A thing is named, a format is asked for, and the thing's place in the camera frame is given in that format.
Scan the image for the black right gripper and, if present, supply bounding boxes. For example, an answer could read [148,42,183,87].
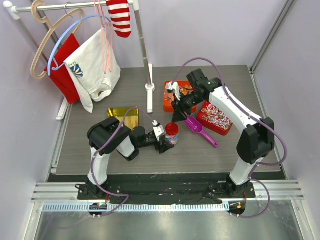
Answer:
[171,91,205,124]

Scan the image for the clear plastic jar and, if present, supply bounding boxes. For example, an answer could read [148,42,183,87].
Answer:
[165,133,179,146]

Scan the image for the red jar lid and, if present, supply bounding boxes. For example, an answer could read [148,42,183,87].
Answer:
[165,122,179,136]

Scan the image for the purple plastic scoop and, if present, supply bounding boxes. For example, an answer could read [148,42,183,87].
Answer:
[184,115,219,148]

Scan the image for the orange candy box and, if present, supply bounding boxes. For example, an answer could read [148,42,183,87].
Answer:
[163,81,194,113]

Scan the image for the gold tin of star candies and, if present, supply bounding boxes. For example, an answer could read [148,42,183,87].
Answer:
[107,107,140,131]

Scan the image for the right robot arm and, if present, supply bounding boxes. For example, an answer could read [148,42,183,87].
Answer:
[165,69,275,198]

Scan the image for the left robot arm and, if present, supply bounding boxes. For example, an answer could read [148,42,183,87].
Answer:
[86,117,175,200]

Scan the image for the red lollipop box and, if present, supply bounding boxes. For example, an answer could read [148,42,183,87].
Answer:
[196,101,233,136]

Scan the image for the white cloth bag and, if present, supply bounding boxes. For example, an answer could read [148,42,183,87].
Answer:
[64,29,121,113]

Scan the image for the red white striped sock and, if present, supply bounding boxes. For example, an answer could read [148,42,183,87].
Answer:
[106,0,132,38]

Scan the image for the red cloth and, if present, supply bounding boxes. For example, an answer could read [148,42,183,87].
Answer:
[49,33,80,105]

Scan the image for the blue clothes hanger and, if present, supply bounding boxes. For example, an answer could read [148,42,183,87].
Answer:
[47,14,101,76]

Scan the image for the wooden clothes hanger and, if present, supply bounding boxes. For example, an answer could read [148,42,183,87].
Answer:
[30,0,85,80]

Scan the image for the white clothes rack stand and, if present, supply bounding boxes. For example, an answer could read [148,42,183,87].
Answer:
[3,0,156,121]

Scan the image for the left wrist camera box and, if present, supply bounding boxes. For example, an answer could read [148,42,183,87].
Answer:
[152,120,166,142]

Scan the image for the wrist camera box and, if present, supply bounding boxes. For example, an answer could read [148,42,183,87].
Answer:
[165,81,181,101]
[152,120,166,142]

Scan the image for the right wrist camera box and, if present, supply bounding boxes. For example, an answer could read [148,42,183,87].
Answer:
[165,81,181,101]

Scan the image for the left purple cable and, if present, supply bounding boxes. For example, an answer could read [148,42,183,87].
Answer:
[90,107,157,217]

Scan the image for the purple cable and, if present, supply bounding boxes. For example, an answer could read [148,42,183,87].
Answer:
[90,107,157,217]
[172,57,288,218]

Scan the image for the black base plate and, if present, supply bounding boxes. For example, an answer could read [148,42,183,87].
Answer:
[75,173,256,205]

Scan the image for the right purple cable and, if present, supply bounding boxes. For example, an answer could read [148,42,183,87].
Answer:
[172,57,288,218]

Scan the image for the pink wire hanger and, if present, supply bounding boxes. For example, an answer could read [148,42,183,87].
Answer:
[93,0,113,75]

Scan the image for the aluminium rail frame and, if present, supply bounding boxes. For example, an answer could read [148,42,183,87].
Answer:
[25,180,314,240]

